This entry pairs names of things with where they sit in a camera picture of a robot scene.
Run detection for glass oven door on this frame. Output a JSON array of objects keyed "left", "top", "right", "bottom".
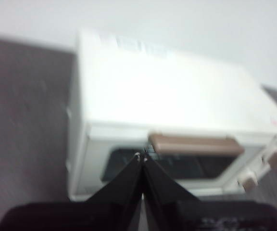
[{"left": 87, "top": 125, "right": 276, "bottom": 195}]

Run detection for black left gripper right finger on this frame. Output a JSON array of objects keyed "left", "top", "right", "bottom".
[{"left": 144, "top": 157, "right": 277, "bottom": 231}]

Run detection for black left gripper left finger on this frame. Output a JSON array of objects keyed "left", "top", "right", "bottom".
[{"left": 0, "top": 153, "right": 143, "bottom": 231}]

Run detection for cream Toshiba toaster oven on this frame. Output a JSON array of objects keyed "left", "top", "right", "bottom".
[{"left": 65, "top": 30, "right": 277, "bottom": 202}]

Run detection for beige oven door handle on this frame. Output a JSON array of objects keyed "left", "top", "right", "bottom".
[{"left": 149, "top": 132, "right": 246, "bottom": 156}]

